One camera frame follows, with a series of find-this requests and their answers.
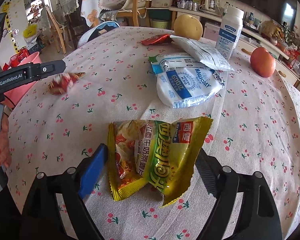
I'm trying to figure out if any yellow green oatmeal packet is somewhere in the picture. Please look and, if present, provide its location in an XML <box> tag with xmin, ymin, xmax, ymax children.
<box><xmin>107</xmin><ymin>116</ymin><xmax>213</xmax><ymax>206</ymax></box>

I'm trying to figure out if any red candy wrapper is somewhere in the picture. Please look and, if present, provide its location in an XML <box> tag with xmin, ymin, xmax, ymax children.
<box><xmin>48</xmin><ymin>72</ymin><xmax>85</xmax><ymax>95</ymax></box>

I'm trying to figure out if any white magicday milk pouch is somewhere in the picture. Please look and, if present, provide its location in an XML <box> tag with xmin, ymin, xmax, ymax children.
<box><xmin>156</xmin><ymin>67</ymin><xmax>225</xmax><ymax>108</ymax></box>

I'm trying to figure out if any white grey pouch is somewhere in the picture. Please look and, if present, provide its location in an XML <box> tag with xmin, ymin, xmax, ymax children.
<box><xmin>170</xmin><ymin>35</ymin><xmax>234</xmax><ymax>71</ymax></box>

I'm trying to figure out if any red wedding candy packet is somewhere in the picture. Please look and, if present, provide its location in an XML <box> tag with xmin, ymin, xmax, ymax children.
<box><xmin>141</xmin><ymin>34</ymin><xmax>172</xmax><ymax>46</ymax></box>

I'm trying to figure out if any light blue wipes packet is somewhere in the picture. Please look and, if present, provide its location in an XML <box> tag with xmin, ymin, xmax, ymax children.
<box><xmin>149</xmin><ymin>53</ymin><xmax>205</xmax><ymax>75</ymax></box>

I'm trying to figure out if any pink trash bin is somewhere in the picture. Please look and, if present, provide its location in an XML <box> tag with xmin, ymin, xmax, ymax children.
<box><xmin>4</xmin><ymin>52</ymin><xmax>42</xmax><ymax>109</ymax></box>

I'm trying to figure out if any left hand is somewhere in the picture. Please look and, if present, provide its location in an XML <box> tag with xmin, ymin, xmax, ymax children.
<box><xmin>0</xmin><ymin>114</ymin><xmax>12</xmax><ymax>168</ymax></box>

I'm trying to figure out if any light wooden chair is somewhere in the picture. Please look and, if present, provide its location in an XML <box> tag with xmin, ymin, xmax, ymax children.
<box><xmin>45</xmin><ymin>5</ymin><xmax>66</xmax><ymax>55</ymax></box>

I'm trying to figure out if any dark wooden chair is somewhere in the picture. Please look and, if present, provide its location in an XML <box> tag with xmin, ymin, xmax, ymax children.
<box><xmin>58</xmin><ymin>0</ymin><xmax>88</xmax><ymax>49</ymax></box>

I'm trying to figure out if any small stool with cushion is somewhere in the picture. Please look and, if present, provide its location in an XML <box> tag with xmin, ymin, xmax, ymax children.
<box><xmin>77</xmin><ymin>21</ymin><xmax>120</xmax><ymax>48</ymax></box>

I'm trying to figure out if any dining table with cloth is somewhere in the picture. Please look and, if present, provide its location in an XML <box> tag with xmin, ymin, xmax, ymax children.
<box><xmin>81</xmin><ymin>0</ymin><xmax>101</xmax><ymax>28</ymax></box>

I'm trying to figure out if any red apple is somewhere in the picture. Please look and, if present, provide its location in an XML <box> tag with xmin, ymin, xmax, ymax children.
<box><xmin>250</xmin><ymin>47</ymin><xmax>276</xmax><ymax>77</ymax></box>

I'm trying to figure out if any white tv cabinet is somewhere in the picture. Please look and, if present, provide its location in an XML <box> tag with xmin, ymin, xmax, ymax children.
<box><xmin>168</xmin><ymin>6</ymin><xmax>300</xmax><ymax>87</ymax></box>

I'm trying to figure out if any pink storage box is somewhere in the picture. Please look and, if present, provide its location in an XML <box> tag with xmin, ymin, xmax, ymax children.
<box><xmin>203</xmin><ymin>22</ymin><xmax>220</xmax><ymax>42</ymax></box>

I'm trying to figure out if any green waste basket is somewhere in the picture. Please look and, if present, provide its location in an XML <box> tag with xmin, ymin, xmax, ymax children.
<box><xmin>150</xmin><ymin>19</ymin><xmax>170</xmax><ymax>29</ymax></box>

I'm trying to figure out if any white milk bottle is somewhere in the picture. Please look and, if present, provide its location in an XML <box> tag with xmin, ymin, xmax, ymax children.
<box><xmin>216</xmin><ymin>6</ymin><xmax>244</xmax><ymax>60</ymax></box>

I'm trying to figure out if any yellow pear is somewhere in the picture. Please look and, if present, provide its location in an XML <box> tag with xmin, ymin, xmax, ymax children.
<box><xmin>173</xmin><ymin>14</ymin><xmax>203</xmax><ymax>40</ymax></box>

